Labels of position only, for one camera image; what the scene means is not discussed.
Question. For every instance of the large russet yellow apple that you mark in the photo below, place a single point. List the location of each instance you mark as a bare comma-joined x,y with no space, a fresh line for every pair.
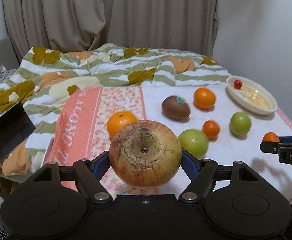
145,154

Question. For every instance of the small orange mandarin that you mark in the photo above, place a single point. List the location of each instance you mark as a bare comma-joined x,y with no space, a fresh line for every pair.
211,129

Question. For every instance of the beige curtain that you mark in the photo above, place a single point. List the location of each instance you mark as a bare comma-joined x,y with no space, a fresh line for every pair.
79,25

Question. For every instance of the large orange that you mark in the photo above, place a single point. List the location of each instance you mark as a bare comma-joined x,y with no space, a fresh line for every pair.
119,120

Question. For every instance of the green striped floral quilt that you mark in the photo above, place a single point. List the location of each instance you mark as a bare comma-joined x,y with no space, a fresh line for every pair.
46,79

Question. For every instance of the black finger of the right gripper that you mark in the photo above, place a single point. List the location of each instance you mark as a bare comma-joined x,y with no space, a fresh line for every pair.
275,147

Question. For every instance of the small green apple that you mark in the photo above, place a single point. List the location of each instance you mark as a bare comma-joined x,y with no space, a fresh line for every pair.
240,124

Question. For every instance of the large green apple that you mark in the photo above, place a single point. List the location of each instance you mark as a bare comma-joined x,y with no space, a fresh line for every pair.
195,142

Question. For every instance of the black open laptop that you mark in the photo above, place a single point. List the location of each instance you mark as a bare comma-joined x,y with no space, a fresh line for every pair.
15,127

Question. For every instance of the brown kiwi with sticker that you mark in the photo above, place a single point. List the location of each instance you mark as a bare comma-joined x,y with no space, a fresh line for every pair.
176,107

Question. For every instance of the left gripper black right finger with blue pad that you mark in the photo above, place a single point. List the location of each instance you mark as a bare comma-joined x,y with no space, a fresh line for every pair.
201,174

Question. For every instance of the pink floral tablecloth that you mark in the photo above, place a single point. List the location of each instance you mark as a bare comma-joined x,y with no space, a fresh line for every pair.
81,132

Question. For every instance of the orange mandarin far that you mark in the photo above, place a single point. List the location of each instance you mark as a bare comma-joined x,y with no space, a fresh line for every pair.
204,98

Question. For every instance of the cream oval duck dish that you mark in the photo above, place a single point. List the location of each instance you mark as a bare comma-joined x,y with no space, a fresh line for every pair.
252,96

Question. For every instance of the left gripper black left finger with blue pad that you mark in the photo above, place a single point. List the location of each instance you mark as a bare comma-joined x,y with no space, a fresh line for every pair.
89,173

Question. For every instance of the red cherry tomato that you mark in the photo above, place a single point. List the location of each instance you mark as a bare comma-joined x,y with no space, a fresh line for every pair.
238,84

